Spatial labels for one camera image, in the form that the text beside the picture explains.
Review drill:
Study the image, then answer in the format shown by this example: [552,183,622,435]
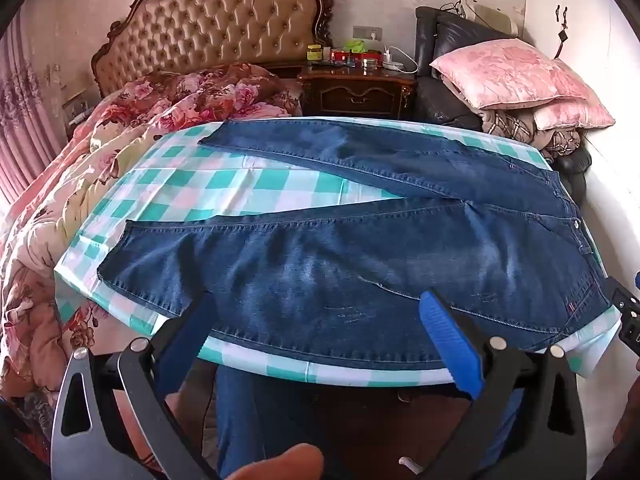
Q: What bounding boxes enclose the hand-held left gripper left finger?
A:
[50,290,223,480]

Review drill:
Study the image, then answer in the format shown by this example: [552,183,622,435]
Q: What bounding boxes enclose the large pink floral pillow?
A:
[430,39,593,111]

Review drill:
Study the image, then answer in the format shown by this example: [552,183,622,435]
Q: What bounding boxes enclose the blue denim pants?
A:
[96,119,613,356]

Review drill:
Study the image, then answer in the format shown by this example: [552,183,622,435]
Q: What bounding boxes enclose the beige cushion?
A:
[472,4,521,37]

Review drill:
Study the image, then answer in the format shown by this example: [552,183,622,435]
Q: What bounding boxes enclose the brown plaid blanket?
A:
[480,107,583,163]

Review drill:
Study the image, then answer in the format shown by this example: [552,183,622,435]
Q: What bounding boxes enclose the person's left hand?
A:
[232,443,327,480]

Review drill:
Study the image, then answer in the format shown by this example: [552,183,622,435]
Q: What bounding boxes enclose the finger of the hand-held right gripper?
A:
[606,270,640,358]

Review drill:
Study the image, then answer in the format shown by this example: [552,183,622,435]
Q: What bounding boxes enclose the dark wooden nightstand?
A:
[297,62,418,118]

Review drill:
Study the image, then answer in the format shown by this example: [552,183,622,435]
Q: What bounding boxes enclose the white power strip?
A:
[382,46,419,74]

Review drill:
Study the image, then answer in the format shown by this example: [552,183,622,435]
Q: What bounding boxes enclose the small pink floral pillow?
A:
[532,97,616,131]

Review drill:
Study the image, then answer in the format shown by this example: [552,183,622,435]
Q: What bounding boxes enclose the green white checked tablecloth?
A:
[54,116,621,386]

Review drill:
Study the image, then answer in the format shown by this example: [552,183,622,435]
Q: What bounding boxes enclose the pink curtain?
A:
[0,10,71,211]

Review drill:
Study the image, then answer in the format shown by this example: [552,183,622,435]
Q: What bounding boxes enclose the person's legs in jeans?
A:
[215,364,526,480]

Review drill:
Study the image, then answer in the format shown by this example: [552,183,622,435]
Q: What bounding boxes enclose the pink floral quilt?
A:
[0,72,301,401]

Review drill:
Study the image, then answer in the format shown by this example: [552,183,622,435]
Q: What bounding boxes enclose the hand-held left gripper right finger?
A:
[419,289,587,480]

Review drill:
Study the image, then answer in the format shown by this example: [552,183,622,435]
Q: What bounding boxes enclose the black leather armchair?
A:
[412,6,593,196]

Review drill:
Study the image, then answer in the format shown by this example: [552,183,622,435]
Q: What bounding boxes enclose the dark wall hanging ornament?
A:
[552,5,571,61]

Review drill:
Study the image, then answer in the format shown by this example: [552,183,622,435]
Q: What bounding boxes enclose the tufted leather carved headboard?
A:
[91,0,335,98]

